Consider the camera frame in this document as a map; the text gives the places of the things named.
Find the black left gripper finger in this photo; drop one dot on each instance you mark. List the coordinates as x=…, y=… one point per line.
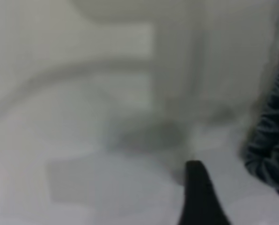
x=200, y=199

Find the blue denim children's pants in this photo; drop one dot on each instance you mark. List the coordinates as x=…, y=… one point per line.
x=273, y=131

